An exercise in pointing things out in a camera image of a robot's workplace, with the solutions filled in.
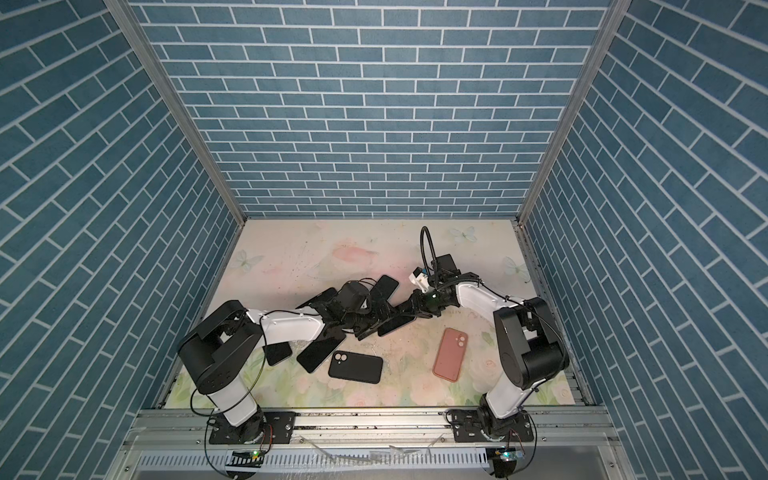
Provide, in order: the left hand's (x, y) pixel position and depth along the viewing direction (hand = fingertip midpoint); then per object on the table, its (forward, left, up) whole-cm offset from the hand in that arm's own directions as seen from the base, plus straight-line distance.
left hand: (391, 321), depth 88 cm
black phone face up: (-5, +22, -9) cm, 24 cm away
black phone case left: (+12, +22, -5) cm, 26 cm away
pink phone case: (-9, -17, -5) cm, 20 cm away
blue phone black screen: (+14, +2, -4) cm, 15 cm away
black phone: (-3, -1, +3) cm, 4 cm away
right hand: (+2, -3, +3) cm, 5 cm away
